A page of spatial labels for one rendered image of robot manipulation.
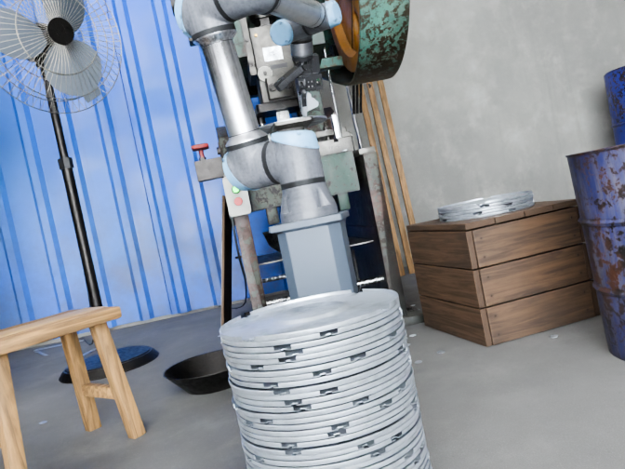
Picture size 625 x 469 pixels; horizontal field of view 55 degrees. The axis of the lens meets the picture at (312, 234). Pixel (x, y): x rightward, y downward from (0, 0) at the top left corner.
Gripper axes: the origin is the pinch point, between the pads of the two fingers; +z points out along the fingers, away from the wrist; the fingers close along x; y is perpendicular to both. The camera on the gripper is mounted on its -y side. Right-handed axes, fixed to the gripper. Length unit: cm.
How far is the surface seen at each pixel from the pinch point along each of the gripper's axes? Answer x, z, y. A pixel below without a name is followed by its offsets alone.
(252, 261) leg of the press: -22, 41, -27
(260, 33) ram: 31.5, -24.2, -6.4
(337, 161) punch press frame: -5.6, 17.2, 9.2
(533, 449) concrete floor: -135, 24, 7
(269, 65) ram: 26.2, -13.0, -5.7
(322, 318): -127, -7, -25
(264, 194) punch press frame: -7.4, 23.5, -18.4
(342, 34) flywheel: 62, -14, 33
